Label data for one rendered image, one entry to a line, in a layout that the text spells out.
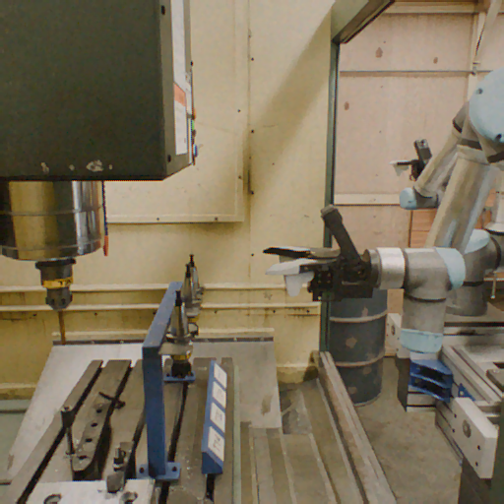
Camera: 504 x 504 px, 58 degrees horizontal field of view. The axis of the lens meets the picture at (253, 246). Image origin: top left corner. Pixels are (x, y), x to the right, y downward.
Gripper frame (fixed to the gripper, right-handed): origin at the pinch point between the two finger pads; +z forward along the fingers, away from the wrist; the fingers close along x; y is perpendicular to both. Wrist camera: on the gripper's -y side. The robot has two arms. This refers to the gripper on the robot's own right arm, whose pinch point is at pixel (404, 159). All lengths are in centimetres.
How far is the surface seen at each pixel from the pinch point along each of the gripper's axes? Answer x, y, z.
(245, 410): -84, 75, -27
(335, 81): -29.6, -33.0, -5.1
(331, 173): -34.4, 0.0, -5.1
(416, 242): 79, 76, 116
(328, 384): -54, 71, -30
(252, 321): -71, 55, 2
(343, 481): -64, 83, -62
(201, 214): -84, 8, 5
